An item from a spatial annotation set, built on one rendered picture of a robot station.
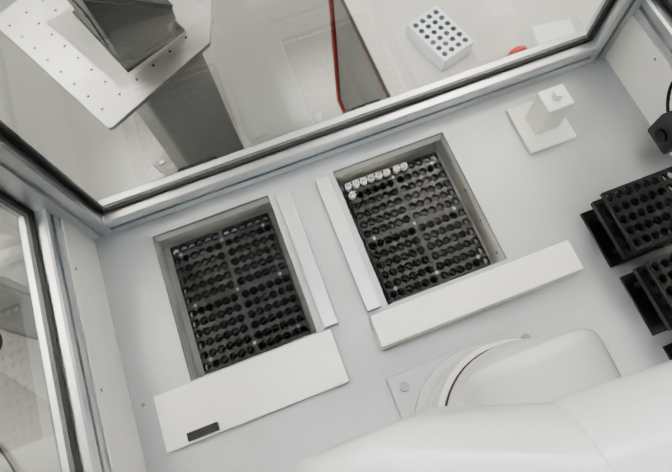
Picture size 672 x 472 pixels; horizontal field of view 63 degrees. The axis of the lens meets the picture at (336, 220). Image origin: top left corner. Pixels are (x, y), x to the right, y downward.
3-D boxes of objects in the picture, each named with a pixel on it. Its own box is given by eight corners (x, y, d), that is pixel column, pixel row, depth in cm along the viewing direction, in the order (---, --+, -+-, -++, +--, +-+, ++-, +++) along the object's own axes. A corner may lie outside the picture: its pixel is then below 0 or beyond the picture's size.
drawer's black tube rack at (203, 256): (181, 258, 100) (169, 247, 94) (273, 225, 102) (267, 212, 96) (215, 377, 93) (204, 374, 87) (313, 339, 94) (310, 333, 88)
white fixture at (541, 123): (505, 111, 95) (520, 77, 86) (549, 95, 96) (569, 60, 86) (529, 155, 92) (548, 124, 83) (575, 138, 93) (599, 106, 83)
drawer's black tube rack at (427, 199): (343, 199, 103) (342, 185, 97) (431, 167, 104) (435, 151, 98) (389, 310, 95) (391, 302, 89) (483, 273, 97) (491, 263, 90)
